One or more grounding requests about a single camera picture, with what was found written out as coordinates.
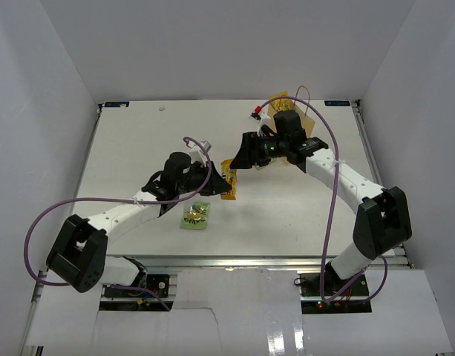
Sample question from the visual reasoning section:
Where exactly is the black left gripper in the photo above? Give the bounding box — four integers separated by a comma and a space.
176, 161, 232, 197

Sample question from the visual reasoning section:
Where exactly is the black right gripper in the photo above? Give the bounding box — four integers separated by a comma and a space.
230, 131, 289, 169

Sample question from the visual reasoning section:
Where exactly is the yellow M&M packet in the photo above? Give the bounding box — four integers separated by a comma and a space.
220, 159, 238, 201
267, 91, 293, 116

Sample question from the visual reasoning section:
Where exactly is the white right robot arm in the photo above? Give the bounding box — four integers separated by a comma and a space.
230, 110, 412, 296

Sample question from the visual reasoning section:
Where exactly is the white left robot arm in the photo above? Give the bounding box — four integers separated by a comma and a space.
46, 152, 232, 296

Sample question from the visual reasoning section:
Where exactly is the brown paper bag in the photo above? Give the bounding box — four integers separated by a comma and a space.
267, 85, 316, 168

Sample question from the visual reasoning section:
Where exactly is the green candy packet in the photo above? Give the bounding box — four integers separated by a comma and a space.
180, 201, 211, 230

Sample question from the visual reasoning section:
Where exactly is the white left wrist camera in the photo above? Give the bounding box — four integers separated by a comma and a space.
186, 140, 212, 164

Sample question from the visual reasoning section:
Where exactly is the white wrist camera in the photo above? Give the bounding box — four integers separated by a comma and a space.
250, 106, 271, 136
186, 140, 212, 164

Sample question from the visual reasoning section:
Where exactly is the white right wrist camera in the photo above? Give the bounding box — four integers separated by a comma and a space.
250, 106, 271, 136

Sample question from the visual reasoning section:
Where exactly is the aluminium table front rail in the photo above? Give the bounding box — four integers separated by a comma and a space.
55, 255, 410, 268

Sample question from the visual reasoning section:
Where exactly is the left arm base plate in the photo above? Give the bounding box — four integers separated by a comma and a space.
99, 274, 173, 312

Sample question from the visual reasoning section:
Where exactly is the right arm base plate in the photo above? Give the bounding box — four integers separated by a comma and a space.
292, 272, 373, 314

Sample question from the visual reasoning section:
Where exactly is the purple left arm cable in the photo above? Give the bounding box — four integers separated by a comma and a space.
23, 136, 213, 312

